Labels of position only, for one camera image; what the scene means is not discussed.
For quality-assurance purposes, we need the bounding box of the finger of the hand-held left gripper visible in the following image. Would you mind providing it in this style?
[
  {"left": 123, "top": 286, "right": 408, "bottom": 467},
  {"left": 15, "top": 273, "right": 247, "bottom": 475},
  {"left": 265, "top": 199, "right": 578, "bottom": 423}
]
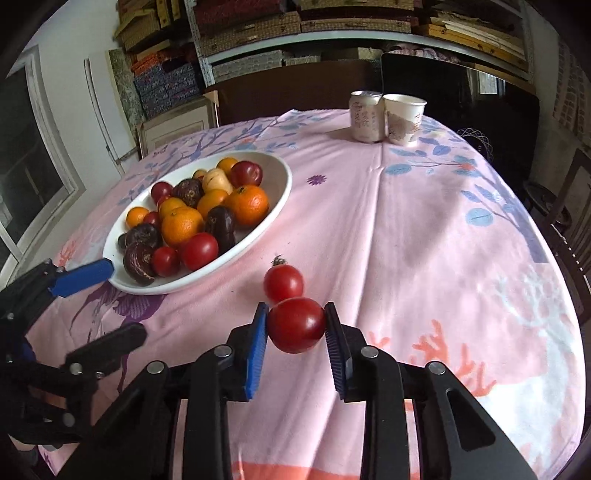
[
  {"left": 9, "top": 258, "right": 115, "bottom": 319},
  {"left": 65, "top": 322, "right": 148, "bottom": 388}
]

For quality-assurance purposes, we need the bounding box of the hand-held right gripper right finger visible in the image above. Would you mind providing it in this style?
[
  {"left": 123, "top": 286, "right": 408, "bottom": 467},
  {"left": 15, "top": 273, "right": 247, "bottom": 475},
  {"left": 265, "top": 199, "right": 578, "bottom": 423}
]
[{"left": 323, "top": 302, "right": 539, "bottom": 480}]

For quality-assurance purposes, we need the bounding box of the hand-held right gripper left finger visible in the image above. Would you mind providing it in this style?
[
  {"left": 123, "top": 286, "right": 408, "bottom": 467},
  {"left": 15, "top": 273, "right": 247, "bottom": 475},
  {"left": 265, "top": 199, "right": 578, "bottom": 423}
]
[{"left": 55, "top": 302, "right": 271, "bottom": 480}]

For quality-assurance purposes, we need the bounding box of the dark purple water chestnut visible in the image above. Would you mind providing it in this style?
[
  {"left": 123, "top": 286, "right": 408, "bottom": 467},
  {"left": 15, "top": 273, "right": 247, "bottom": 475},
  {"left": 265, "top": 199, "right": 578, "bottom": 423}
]
[
  {"left": 117, "top": 224, "right": 162, "bottom": 252},
  {"left": 172, "top": 179, "right": 205, "bottom": 208},
  {"left": 204, "top": 205, "right": 237, "bottom": 247},
  {"left": 122, "top": 242, "right": 158, "bottom": 285}
]

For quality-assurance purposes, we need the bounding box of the small beige potato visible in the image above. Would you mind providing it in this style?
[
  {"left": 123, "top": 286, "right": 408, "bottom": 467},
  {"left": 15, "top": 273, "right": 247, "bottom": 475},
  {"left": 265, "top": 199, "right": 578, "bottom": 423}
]
[{"left": 202, "top": 168, "right": 234, "bottom": 195}]

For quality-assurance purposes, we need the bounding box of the white plate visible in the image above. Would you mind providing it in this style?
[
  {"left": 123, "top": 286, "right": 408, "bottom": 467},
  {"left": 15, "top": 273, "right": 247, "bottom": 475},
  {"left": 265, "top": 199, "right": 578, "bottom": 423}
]
[{"left": 102, "top": 151, "right": 294, "bottom": 296}]

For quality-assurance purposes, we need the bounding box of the white framed window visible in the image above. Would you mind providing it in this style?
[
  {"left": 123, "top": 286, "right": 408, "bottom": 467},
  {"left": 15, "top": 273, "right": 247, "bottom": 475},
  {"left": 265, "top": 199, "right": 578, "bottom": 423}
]
[{"left": 0, "top": 51, "right": 86, "bottom": 282}]

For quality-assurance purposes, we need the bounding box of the pink printed tablecloth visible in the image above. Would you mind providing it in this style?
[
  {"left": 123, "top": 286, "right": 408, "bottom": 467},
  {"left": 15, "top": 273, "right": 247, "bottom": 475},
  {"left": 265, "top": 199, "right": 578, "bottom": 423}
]
[{"left": 39, "top": 108, "right": 587, "bottom": 480}]

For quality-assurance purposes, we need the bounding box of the white door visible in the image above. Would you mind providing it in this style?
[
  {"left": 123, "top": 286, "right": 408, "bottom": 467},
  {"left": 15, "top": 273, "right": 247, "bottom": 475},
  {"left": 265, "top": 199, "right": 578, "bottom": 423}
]
[{"left": 83, "top": 58, "right": 138, "bottom": 178}]

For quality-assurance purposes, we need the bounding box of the framed beige board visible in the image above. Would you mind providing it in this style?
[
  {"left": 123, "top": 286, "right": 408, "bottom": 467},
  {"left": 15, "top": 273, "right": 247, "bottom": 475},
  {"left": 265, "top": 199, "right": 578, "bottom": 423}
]
[{"left": 135, "top": 90, "right": 220, "bottom": 160}]

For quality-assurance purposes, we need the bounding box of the green patterned board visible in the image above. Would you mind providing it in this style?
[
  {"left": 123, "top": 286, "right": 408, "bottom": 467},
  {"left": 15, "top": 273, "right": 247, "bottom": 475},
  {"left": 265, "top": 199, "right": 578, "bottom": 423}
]
[{"left": 109, "top": 48, "right": 145, "bottom": 127}]

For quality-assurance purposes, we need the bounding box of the stack of blue patterned boxes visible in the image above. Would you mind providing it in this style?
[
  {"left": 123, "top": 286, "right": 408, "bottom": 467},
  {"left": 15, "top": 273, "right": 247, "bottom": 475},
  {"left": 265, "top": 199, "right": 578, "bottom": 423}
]
[{"left": 131, "top": 62, "right": 206, "bottom": 121}]

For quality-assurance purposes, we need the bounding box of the orange patterned box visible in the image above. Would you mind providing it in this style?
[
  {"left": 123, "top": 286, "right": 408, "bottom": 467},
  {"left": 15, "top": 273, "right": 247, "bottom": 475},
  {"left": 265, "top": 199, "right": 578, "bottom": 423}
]
[{"left": 130, "top": 52, "right": 167, "bottom": 75}]

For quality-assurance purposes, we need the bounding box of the pale pink drink can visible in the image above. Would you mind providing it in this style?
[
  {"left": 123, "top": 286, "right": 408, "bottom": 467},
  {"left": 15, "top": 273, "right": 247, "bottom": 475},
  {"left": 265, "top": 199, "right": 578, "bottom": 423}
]
[{"left": 349, "top": 90, "right": 386, "bottom": 144}]

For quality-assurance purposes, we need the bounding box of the white paper cup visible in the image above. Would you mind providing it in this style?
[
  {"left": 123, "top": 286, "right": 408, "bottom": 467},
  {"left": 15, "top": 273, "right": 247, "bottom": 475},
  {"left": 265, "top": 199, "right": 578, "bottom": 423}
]
[{"left": 383, "top": 93, "right": 427, "bottom": 147}]

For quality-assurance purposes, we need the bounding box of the white metal shelf rack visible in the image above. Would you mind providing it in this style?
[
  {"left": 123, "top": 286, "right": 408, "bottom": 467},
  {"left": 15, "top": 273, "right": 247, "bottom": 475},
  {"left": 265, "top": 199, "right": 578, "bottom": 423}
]
[{"left": 185, "top": 0, "right": 536, "bottom": 88}]

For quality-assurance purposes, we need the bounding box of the stack of yellow flat boxes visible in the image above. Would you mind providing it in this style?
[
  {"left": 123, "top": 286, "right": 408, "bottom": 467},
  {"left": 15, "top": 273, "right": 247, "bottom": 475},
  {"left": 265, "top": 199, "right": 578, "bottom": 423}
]
[
  {"left": 413, "top": 0, "right": 532, "bottom": 72},
  {"left": 113, "top": 0, "right": 188, "bottom": 56}
]

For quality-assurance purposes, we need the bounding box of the dark wooden cabinet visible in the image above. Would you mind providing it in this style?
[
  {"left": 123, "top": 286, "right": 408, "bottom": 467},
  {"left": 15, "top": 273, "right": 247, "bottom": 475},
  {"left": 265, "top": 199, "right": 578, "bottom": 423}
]
[{"left": 203, "top": 60, "right": 384, "bottom": 127}]

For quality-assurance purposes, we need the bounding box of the dark wooden chair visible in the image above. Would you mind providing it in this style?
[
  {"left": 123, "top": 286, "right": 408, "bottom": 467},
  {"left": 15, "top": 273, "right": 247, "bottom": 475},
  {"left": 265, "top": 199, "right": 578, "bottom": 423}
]
[{"left": 522, "top": 147, "right": 591, "bottom": 319}]

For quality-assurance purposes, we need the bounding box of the black screen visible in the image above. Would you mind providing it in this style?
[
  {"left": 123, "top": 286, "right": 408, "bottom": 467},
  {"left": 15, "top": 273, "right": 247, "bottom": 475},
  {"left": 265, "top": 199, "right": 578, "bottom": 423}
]
[{"left": 379, "top": 52, "right": 541, "bottom": 185}]

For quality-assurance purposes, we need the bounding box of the stack of woven boxes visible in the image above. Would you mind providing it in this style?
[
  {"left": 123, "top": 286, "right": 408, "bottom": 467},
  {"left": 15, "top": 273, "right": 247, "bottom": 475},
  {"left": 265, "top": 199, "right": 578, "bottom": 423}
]
[{"left": 191, "top": 0, "right": 416, "bottom": 58}]

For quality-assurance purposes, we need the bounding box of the pink cloth bundle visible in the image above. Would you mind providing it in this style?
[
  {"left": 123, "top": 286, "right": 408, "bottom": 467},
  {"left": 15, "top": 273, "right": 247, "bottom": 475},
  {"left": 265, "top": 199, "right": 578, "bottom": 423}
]
[{"left": 390, "top": 42, "right": 446, "bottom": 60}]

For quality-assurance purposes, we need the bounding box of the round wire mesh object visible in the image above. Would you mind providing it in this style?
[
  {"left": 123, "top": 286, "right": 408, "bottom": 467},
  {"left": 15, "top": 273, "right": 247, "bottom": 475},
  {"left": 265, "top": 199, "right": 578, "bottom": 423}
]
[{"left": 457, "top": 127, "right": 496, "bottom": 163}]

